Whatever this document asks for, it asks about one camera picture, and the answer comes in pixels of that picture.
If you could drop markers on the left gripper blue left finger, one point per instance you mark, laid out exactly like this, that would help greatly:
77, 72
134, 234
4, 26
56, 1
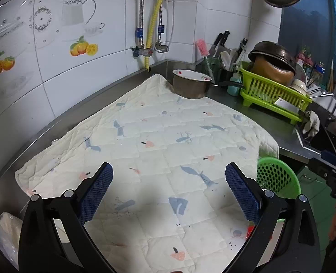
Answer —
92, 190

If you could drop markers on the green mesh trash basket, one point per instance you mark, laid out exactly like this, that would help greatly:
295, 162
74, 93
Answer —
275, 175

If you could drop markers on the brown upturned wok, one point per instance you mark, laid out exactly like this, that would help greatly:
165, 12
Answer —
273, 61

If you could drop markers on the white quilted patterned cloth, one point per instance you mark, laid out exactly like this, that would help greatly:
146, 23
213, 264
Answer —
169, 207

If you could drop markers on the pink bottle brush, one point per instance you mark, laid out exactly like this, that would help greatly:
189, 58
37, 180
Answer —
202, 48

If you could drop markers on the steel cleaver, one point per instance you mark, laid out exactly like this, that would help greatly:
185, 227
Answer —
285, 105

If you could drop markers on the white plastic bag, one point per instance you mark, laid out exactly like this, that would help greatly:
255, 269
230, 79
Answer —
10, 229

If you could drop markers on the black handled knife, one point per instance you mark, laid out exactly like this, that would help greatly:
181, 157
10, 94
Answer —
218, 44

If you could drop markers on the steel pot with white lid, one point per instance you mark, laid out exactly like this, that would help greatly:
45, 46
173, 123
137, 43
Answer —
191, 84

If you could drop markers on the white dish rag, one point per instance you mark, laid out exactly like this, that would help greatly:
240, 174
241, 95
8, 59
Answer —
312, 124

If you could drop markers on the green plastic dish rack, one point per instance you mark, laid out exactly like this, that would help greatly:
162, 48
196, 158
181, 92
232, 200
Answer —
264, 92

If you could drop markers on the white bowl in rack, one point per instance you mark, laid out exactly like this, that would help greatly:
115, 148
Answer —
299, 86

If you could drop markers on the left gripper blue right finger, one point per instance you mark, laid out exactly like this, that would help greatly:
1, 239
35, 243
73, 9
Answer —
245, 192

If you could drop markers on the green utensil holder cup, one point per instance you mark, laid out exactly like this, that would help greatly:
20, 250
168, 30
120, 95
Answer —
212, 67

